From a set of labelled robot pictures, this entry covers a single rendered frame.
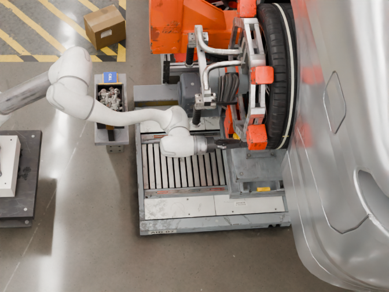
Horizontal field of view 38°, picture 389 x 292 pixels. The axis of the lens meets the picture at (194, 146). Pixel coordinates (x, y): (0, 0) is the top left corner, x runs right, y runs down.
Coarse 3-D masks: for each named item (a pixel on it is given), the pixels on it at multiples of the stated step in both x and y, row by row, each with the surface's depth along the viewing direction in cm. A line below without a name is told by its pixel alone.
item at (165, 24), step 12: (156, 0) 266; (168, 0) 267; (180, 0) 267; (156, 12) 273; (168, 12) 274; (180, 12) 274; (156, 24) 280; (168, 24) 281; (180, 24) 282; (156, 36) 287; (168, 36) 288; (180, 36) 290; (156, 48) 294; (168, 48) 296
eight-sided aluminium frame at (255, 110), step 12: (240, 24) 244; (252, 24) 236; (240, 36) 267; (228, 48) 275; (252, 48) 229; (228, 60) 279; (252, 60) 226; (264, 60) 226; (264, 84) 229; (240, 96) 278; (252, 96) 230; (264, 96) 230; (240, 108) 275; (252, 108) 231; (264, 108) 231; (240, 120) 272; (252, 120) 236; (240, 132) 255
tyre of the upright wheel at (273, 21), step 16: (256, 16) 249; (272, 16) 232; (288, 16) 233; (272, 32) 227; (272, 48) 225; (288, 48) 224; (272, 64) 225; (288, 64) 223; (288, 80) 224; (272, 96) 228; (288, 96) 226; (272, 112) 230; (288, 112) 229; (272, 128) 233; (272, 144) 244
